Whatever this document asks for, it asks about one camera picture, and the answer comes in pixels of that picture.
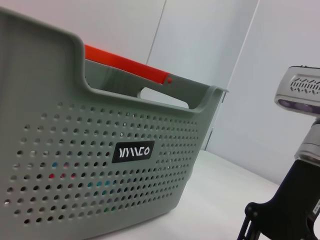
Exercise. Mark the grey wall panel hinge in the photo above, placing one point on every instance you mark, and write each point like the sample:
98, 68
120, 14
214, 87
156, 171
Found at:
223, 97

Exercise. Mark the grey perforated storage bin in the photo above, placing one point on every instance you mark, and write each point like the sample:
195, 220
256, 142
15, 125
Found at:
75, 190

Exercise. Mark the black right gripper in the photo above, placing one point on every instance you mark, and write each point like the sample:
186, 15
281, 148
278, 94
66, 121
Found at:
292, 207

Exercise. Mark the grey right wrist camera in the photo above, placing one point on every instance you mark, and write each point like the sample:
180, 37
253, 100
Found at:
300, 90

